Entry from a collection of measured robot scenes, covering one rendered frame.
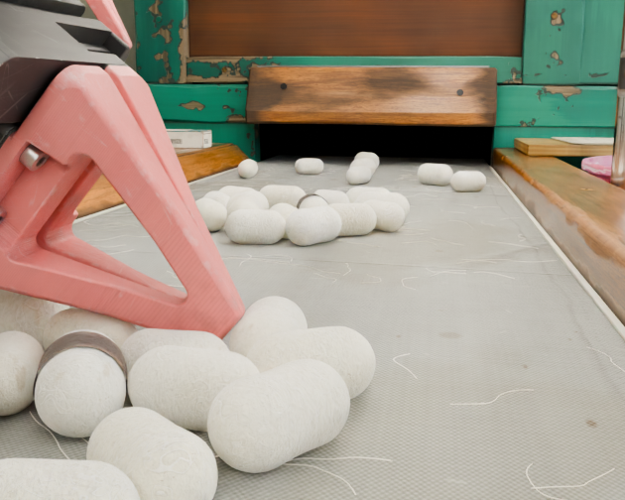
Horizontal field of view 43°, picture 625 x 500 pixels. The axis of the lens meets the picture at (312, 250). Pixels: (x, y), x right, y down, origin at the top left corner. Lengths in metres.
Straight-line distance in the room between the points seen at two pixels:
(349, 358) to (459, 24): 0.84
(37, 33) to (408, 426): 0.13
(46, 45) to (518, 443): 0.15
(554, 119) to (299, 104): 0.31
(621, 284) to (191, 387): 0.18
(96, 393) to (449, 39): 0.87
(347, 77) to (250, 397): 0.82
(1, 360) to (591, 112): 0.88
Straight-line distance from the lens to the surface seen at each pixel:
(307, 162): 0.85
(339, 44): 1.03
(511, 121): 1.01
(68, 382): 0.19
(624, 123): 0.61
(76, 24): 0.25
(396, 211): 0.48
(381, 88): 0.96
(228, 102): 1.04
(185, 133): 0.92
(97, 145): 0.21
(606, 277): 0.33
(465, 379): 0.24
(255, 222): 0.43
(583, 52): 1.03
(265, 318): 0.22
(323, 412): 0.17
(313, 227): 0.43
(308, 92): 0.97
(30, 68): 0.20
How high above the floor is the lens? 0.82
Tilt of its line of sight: 11 degrees down
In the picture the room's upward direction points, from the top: straight up
